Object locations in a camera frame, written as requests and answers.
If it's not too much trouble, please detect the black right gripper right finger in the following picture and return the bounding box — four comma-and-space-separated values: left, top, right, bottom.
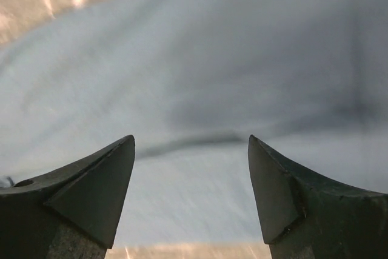
248, 136, 387, 258

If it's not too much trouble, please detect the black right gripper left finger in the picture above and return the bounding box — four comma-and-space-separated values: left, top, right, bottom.
1, 135, 135, 258

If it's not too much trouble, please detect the grey-blue t-shirt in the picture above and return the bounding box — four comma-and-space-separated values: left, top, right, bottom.
1, 0, 387, 245

